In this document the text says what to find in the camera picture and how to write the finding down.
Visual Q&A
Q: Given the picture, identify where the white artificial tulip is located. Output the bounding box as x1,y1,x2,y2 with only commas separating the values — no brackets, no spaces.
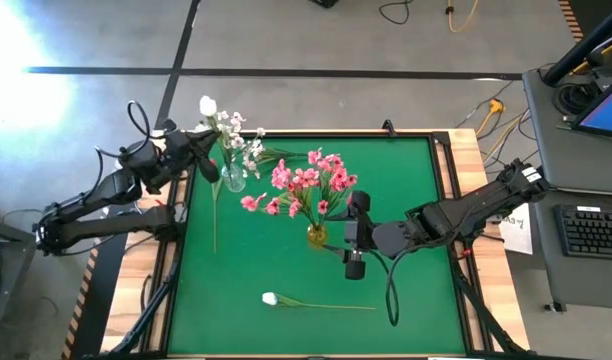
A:
260,291,377,311

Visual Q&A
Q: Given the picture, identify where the black pole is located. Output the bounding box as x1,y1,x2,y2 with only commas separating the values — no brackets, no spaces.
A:
541,0,612,87

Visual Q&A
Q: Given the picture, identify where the grey desk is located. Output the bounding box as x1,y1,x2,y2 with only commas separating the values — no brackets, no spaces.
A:
521,67,612,311

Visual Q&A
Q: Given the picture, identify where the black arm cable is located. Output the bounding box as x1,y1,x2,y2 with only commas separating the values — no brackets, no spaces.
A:
93,99,155,161
383,247,412,329

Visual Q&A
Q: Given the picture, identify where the yellow floor cable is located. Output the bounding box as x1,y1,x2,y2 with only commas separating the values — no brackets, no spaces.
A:
445,0,481,34

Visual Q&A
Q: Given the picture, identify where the white paper sheet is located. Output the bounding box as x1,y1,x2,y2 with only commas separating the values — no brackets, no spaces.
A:
498,202,535,256

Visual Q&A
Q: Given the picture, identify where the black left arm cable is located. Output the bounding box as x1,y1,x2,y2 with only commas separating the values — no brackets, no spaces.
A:
93,99,155,161

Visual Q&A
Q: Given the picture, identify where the green table mat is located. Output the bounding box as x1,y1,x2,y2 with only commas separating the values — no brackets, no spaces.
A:
166,135,467,356

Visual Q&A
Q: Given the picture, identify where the black floor cable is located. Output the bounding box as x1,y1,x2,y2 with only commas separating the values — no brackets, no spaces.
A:
378,0,412,26

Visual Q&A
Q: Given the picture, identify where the grey cart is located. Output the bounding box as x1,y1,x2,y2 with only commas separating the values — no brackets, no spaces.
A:
0,217,37,331

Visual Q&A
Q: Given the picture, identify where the coiled black cable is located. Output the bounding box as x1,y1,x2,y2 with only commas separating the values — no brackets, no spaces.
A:
553,82,595,117

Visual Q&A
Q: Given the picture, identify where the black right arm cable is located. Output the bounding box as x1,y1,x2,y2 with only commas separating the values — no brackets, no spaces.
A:
383,247,412,329

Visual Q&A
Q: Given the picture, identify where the yellow ribbed glass vase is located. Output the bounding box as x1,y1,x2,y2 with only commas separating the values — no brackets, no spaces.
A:
305,223,330,250

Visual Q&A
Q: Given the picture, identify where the wooden table rim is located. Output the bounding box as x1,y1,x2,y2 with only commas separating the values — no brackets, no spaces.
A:
99,128,531,359

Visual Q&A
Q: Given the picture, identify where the clear ribbed glass vase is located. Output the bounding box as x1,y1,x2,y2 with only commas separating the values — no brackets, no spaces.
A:
220,162,248,194

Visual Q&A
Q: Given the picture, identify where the black striped floor plate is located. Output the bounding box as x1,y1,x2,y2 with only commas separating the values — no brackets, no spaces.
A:
60,232,130,360

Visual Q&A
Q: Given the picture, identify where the yellow plug cable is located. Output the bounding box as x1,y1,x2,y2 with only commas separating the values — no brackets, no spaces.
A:
473,98,525,161

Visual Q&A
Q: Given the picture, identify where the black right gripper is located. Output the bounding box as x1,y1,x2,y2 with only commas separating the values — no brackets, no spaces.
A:
322,189,377,281

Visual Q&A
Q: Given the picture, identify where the pale blossom spray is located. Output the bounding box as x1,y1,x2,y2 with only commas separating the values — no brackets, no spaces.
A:
213,109,267,176
240,144,310,181

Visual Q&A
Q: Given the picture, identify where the black keyboard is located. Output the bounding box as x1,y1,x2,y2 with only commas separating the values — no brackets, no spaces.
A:
553,203,612,261

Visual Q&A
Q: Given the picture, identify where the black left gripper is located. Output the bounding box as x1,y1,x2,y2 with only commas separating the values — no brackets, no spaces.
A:
161,127,223,185

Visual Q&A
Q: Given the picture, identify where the pink flower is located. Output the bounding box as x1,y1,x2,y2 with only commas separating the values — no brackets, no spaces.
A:
198,94,237,171

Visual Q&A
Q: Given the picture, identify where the pink blossom spray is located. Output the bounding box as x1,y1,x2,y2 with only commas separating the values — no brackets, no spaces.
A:
239,158,321,232
305,147,360,232

